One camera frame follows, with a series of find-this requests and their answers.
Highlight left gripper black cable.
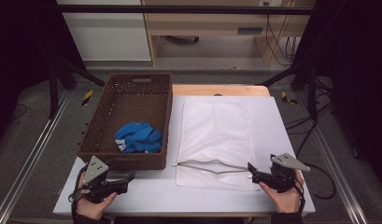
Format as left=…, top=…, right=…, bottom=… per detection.
left=67, top=164, right=90, bottom=219

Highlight person's left hand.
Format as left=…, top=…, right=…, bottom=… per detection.
left=76, top=172, right=119, bottom=221

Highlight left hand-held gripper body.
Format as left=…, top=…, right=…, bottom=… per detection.
left=80, top=155, right=131, bottom=204

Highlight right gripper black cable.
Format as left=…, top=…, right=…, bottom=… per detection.
left=291, top=178, right=306, bottom=216

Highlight light wooden desk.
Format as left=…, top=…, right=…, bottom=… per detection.
left=141, top=0, right=317, bottom=67

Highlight black metal stand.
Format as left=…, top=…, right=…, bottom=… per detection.
left=259, top=61, right=319, bottom=123
left=48, top=58, right=106, bottom=119

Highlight brown woven basket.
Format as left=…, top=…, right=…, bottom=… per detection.
left=77, top=72, right=174, bottom=172

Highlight dark curtain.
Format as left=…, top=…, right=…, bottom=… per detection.
left=300, top=0, right=382, bottom=189
left=0, top=0, right=88, bottom=151

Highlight hanging black desk cables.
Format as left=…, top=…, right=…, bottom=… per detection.
left=263, top=1, right=301, bottom=67

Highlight white cabinet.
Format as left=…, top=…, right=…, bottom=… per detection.
left=55, top=0, right=152, bottom=62

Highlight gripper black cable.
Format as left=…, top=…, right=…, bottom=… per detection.
left=67, top=164, right=90, bottom=219
left=291, top=178, right=306, bottom=216

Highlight white mesh laundry bag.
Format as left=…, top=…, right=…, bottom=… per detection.
left=172, top=99, right=262, bottom=191

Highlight black horizontal frame bar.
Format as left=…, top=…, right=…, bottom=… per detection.
left=55, top=4, right=315, bottom=16

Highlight yellow black floor tape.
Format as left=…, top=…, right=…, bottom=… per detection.
left=80, top=89, right=95, bottom=107
left=279, top=90, right=299, bottom=105

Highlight bundle of black floor cables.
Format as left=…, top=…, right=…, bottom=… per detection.
left=284, top=76, right=336, bottom=136

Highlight black looped floor cable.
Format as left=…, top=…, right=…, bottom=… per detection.
left=294, top=120, right=338, bottom=201

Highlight person's right hand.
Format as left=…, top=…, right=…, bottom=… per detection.
left=258, top=169, right=305, bottom=215

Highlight blue cloth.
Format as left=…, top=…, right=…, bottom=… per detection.
left=114, top=121, right=163, bottom=154

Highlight aluminium floor rail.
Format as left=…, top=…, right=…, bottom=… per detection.
left=294, top=92, right=371, bottom=224
left=0, top=89, right=73, bottom=224

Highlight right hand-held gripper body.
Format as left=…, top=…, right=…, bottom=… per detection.
left=269, top=153, right=312, bottom=193

